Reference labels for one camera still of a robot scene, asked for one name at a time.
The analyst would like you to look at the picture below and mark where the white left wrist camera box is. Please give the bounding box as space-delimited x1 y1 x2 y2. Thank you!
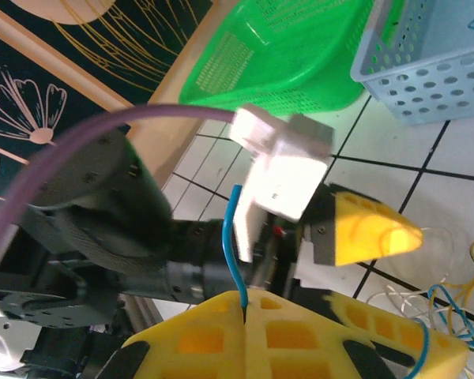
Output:
228 103 336 265

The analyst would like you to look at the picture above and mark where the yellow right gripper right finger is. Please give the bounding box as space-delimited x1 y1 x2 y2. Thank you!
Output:
245 288 416 379

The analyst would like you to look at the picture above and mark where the bright green plastic basket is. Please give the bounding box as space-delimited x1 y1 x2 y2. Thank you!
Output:
179 0 374 115

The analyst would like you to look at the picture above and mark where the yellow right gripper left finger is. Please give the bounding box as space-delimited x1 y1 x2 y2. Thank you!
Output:
102 291 249 379

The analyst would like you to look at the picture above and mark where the light blue plastic basket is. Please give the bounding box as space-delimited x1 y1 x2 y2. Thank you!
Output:
349 0 474 126

